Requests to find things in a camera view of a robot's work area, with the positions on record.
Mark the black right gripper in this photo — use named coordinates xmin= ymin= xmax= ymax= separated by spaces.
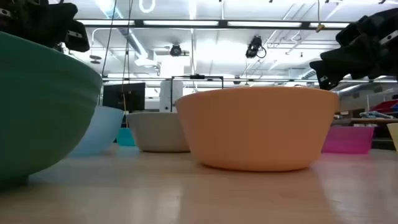
xmin=309 ymin=7 xmax=398 ymax=91

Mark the long horizontal metal rail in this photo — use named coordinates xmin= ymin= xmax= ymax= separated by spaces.
xmin=102 ymin=77 xmax=398 ymax=84

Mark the wooden background table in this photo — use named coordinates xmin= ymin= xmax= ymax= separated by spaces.
xmin=349 ymin=117 xmax=398 ymax=125

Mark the grey plastic bowl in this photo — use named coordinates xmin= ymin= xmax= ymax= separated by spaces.
xmin=126 ymin=111 xmax=191 ymax=153

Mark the black computer monitor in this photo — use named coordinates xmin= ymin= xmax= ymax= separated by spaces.
xmin=102 ymin=82 xmax=146 ymax=113

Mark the black metal frame stand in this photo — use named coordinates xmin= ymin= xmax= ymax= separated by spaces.
xmin=170 ymin=74 xmax=224 ymax=113

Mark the orange plastic bowl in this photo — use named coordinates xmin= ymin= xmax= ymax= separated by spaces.
xmin=175 ymin=86 xmax=340 ymax=172

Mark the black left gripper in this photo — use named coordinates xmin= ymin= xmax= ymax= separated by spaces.
xmin=0 ymin=0 xmax=90 ymax=53

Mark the blue plastic bowl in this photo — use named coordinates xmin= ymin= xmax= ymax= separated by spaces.
xmin=68 ymin=105 xmax=125 ymax=158

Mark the light blue cloth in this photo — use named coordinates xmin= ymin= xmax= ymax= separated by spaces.
xmin=360 ymin=110 xmax=394 ymax=119

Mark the black hanging cable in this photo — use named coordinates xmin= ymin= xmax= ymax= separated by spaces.
xmin=101 ymin=0 xmax=118 ymax=78

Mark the red cloth pile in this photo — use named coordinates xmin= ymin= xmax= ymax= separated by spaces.
xmin=371 ymin=98 xmax=398 ymax=113

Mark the green plastic bowl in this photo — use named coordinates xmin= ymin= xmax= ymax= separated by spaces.
xmin=0 ymin=30 xmax=103 ymax=190

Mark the black ceiling camera with cable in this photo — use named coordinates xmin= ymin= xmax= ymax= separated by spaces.
xmin=245 ymin=35 xmax=267 ymax=59

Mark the pink plastic bin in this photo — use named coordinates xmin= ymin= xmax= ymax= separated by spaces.
xmin=321 ymin=126 xmax=376 ymax=155

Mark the pale yellow container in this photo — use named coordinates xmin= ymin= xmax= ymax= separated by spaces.
xmin=387 ymin=123 xmax=398 ymax=152

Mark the white cabinet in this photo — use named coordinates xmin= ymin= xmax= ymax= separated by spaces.
xmin=159 ymin=80 xmax=184 ymax=113

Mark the teal plastic bin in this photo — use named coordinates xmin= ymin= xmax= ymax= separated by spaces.
xmin=115 ymin=126 xmax=137 ymax=147

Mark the silver ventilation duct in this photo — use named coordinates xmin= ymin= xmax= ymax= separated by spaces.
xmin=331 ymin=82 xmax=398 ymax=96

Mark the white ring light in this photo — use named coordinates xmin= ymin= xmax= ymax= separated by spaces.
xmin=139 ymin=0 xmax=156 ymax=14

